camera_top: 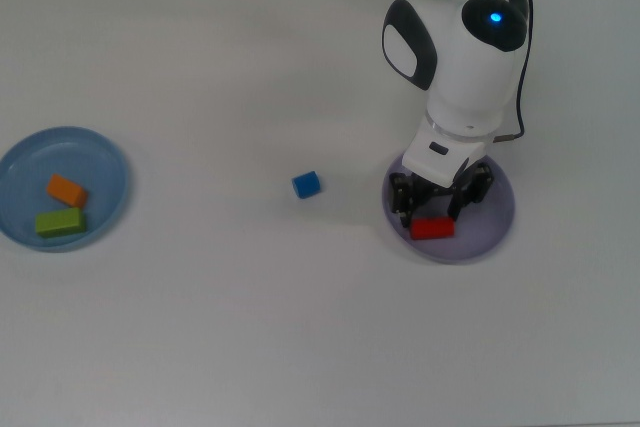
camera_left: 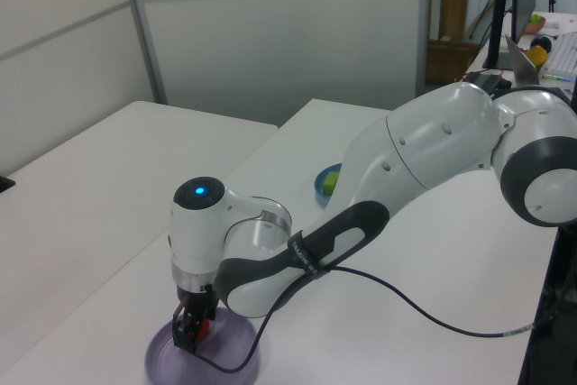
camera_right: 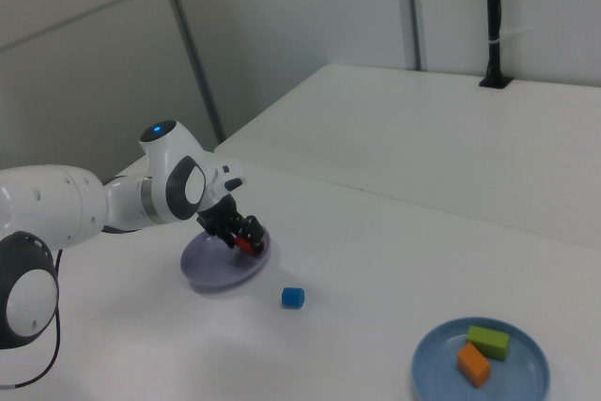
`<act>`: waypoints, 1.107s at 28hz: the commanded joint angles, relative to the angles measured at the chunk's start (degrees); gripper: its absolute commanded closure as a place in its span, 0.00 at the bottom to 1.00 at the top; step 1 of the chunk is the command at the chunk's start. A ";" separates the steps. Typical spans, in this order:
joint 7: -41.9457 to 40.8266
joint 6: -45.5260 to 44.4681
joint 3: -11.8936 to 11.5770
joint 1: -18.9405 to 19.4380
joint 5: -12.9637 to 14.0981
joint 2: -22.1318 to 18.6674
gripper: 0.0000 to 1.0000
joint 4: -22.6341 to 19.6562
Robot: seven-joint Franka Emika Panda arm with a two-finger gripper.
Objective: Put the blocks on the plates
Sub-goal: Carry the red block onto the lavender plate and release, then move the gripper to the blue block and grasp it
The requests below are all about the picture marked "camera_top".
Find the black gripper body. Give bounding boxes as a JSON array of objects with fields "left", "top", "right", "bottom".
[{"left": 412, "top": 159, "right": 481, "bottom": 199}]

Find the red block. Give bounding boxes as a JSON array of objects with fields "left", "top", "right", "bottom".
[{"left": 409, "top": 216, "right": 456, "bottom": 241}]

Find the blue block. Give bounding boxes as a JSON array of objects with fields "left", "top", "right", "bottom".
[{"left": 291, "top": 170, "right": 323, "bottom": 199}]

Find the orange block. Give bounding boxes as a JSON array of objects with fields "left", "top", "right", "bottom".
[{"left": 45, "top": 173, "right": 90, "bottom": 208}]

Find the green block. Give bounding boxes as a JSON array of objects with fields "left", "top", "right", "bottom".
[{"left": 34, "top": 206, "right": 87, "bottom": 239}]

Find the purple plate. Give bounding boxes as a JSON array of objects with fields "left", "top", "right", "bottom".
[{"left": 381, "top": 149, "right": 517, "bottom": 263}]

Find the blue plate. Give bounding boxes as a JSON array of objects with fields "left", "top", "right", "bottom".
[{"left": 0, "top": 125, "right": 132, "bottom": 253}]

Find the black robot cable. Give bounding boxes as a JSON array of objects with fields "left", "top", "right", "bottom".
[{"left": 492, "top": 0, "right": 535, "bottom": 144}]

